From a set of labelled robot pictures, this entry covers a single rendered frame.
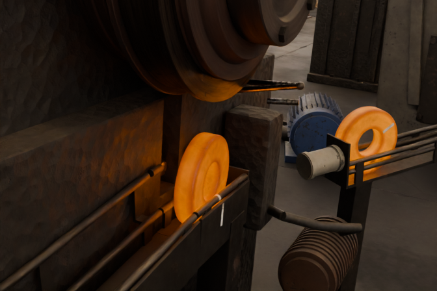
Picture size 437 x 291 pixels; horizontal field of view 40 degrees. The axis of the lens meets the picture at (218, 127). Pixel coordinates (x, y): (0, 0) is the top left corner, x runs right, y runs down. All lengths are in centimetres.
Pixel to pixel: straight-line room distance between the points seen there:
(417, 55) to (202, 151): 275
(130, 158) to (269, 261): 142
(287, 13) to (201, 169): 27
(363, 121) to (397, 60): 233
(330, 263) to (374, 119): 34
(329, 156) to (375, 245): 122
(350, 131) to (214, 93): 52
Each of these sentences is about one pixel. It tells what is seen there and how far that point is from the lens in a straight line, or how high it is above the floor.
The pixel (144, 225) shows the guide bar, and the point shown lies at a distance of 91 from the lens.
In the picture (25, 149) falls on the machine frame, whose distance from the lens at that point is 71.
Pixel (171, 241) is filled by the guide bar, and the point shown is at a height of 70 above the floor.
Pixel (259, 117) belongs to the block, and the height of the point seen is 80.
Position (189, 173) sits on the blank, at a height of 77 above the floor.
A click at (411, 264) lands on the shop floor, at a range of 241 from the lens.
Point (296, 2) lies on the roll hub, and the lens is 93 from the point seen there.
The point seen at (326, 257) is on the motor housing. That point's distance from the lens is 124.
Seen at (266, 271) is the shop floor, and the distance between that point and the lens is 219.
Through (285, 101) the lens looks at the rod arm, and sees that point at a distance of 97.
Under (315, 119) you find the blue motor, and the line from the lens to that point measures 300.
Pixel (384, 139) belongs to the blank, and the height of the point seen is 71.
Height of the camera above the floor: 112
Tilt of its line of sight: 18 degrees down
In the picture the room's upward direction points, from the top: 4 degrees clockwise
